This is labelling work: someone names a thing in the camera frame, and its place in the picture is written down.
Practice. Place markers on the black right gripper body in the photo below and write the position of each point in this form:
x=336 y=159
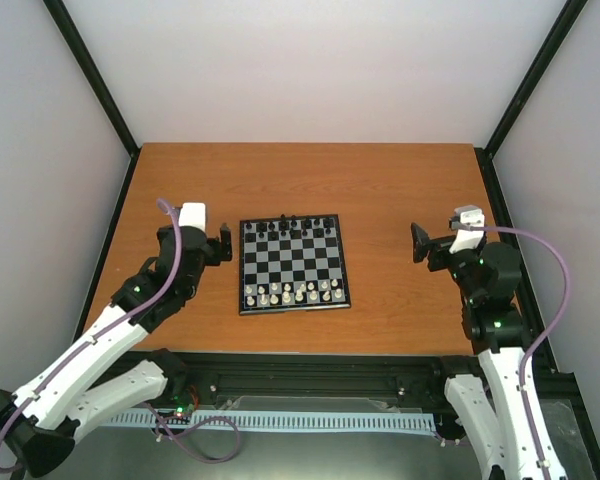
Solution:
x=439 y=245

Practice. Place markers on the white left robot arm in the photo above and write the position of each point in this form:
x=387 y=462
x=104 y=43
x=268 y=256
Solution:
x=43 y=420

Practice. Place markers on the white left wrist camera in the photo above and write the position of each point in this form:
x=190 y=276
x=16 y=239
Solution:
x=193 y=214

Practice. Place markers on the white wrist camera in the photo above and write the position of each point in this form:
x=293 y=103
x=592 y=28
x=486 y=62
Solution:
x=193 y=214
x=467 y=222

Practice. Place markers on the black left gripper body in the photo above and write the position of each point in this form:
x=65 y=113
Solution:
x=218 y=255

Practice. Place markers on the black and grey chessboard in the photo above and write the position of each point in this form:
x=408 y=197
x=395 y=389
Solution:
x=292 y=249

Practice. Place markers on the light blue cable duct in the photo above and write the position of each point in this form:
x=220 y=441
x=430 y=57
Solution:
x=307 y=422

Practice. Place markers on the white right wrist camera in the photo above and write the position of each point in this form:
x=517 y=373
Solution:
x=467 y=222

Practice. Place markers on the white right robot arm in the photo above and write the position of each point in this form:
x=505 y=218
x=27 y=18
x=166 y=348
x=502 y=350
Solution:
x=500 y=410

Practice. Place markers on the black aluminium frame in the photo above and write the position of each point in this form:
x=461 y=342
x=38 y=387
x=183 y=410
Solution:
x=418 y=381

